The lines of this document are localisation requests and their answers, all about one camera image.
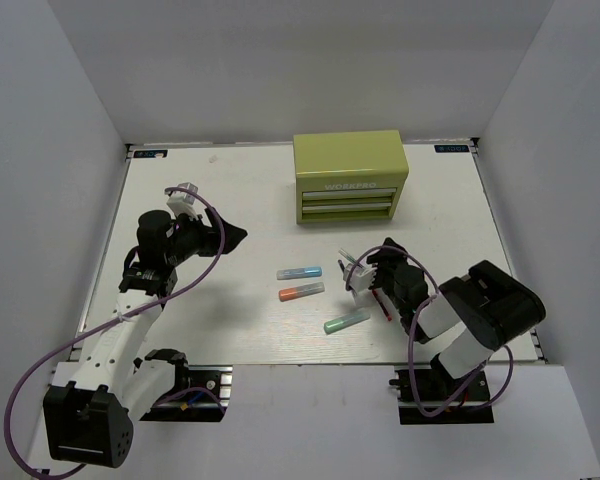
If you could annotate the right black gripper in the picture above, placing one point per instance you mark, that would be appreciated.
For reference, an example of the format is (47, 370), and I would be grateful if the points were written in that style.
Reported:
(387, 259)

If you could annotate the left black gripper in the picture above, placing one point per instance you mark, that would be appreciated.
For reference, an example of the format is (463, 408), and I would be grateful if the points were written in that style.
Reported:
(209, 234)

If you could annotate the red pen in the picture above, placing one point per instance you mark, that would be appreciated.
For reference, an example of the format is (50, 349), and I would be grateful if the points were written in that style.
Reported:
(382, 306)

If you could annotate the blue capped tube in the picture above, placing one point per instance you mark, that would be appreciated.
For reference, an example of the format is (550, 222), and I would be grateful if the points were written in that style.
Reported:
(299, 273)

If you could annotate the orange capped tube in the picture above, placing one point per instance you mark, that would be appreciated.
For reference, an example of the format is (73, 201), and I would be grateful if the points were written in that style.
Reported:
(301, 291)

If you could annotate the green metal drawer toolbox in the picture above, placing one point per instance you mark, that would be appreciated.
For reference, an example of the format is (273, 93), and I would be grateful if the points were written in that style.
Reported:
(348, 176)

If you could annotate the green capped tube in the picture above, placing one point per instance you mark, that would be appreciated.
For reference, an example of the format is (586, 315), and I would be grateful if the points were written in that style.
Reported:
(346, 321)

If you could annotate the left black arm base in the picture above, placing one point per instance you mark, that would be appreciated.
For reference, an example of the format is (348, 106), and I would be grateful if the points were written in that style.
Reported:
(200, 390)

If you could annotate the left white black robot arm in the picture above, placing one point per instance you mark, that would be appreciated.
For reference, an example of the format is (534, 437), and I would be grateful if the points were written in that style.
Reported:
(90, 420)

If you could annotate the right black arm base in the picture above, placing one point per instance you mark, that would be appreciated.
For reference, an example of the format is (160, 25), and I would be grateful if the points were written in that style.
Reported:
(434, 391)

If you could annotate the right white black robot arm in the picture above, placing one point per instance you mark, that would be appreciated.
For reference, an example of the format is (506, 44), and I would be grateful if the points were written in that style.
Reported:
(490, 306)

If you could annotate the green pen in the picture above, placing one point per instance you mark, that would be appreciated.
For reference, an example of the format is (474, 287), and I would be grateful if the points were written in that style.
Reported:
(348, 256)

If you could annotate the right blue corner label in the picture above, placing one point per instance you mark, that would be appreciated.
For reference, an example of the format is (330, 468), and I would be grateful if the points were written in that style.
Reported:
(451, 148)

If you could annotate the blue corner label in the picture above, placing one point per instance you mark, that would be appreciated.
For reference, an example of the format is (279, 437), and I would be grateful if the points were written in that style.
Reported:
(150, 154)
(451, 148)

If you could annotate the left blue corner label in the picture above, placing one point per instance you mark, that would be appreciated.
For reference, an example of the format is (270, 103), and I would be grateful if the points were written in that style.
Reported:
(150, 154)

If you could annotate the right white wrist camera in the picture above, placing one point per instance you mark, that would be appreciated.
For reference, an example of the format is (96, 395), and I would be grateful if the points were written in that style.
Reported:
(358, 282)

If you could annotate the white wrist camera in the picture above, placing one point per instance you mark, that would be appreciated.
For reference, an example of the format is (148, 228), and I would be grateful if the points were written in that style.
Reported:
(180, 202)
(358, 282)

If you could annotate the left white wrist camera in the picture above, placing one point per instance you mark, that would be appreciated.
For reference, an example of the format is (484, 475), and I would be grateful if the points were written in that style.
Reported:
(180, 202)

